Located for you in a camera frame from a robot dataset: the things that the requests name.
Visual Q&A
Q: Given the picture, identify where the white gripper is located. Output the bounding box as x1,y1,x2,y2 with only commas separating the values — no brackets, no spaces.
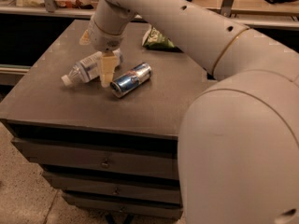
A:
79,18,124,88

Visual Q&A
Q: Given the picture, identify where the clear plastic water bottle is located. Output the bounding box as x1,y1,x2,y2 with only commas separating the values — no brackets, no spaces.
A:
62,49,123,87

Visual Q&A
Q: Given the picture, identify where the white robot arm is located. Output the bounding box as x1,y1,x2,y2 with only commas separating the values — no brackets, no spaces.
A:
88,0,299,224

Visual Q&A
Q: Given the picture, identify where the blue silver energy drink can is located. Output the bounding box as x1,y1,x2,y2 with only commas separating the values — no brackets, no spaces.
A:
110,63,152,98

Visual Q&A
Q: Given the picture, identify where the green chip bag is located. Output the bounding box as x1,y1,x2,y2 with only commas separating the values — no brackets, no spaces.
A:
142,26,176,50

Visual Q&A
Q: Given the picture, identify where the grey drawer cabinet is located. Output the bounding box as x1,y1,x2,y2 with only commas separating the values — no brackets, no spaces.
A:
0,19,216,221

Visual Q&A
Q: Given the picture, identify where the top grey drawer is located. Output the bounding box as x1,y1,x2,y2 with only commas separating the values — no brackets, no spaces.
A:
12,138,178,180

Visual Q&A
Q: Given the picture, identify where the grey drawer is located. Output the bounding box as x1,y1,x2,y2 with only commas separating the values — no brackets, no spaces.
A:
43,172,181,204
12,138,178,180
63,192,182,219

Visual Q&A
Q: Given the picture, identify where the middle grey drawer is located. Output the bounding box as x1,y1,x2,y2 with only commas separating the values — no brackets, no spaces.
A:
43,172,181,204

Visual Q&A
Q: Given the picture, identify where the bottom grey drawer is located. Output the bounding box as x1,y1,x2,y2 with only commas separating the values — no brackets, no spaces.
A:
63,192,182,219

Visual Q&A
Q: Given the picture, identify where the metal railing frame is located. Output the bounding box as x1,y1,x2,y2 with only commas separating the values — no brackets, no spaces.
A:
0,0,299,31

